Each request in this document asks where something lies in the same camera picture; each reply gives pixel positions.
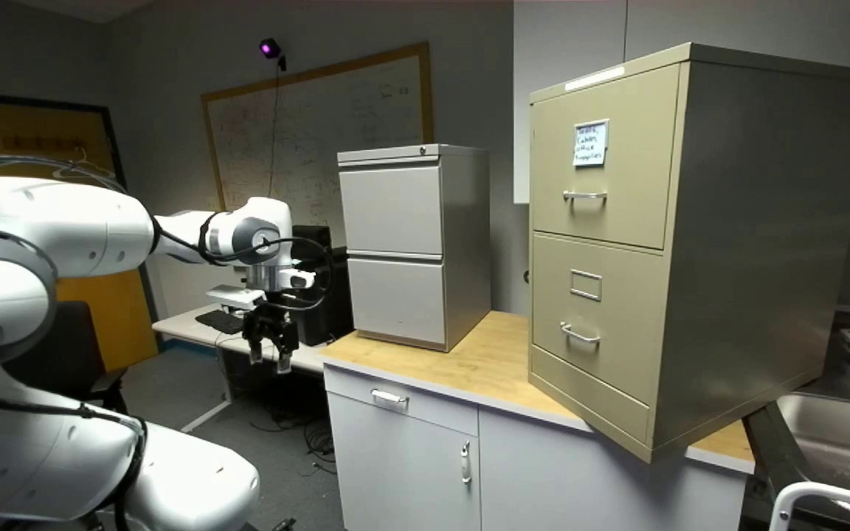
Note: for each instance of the grey metal file cabinet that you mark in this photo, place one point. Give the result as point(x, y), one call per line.
point(395, 247)

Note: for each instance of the white tube rail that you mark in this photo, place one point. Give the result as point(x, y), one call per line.
point(817, 490)

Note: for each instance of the camera with purple light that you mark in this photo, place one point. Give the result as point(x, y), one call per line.
point(268, 47)

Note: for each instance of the beige metal file cabinet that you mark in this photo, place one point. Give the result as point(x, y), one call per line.
point(758, 254)

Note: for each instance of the white base counter cabinet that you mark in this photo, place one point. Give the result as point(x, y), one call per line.
point(562, 474)

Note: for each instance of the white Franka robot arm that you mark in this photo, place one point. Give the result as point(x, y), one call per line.
point(50, 224)

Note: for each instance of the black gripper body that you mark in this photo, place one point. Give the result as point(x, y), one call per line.
point(273, 320)

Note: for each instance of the black office chair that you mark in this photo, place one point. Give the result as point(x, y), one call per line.
point(73, 348)

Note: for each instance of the yellow board with black frame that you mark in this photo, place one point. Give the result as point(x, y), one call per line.
point(115, 314)

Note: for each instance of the wood framed whiteboard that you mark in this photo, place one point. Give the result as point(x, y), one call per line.
point(345, 127)

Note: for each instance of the black keyboard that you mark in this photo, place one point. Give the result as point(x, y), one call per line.
point(218, 320)

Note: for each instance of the beige drawer without paper label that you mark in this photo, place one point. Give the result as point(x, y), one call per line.
point(631, 314)

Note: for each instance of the beige drawer with paper label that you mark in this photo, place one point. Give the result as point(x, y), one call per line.
point(631, 148)

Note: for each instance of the white paper label card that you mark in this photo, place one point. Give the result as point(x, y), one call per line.
point(590, 142)

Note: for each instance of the stainless steel sink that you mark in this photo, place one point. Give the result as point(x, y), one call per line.
point(839, 432)

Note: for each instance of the black computer tower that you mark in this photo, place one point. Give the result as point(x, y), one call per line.
point(332, 295)

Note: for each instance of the white office desk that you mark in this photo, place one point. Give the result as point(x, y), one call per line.
point(184, 329)

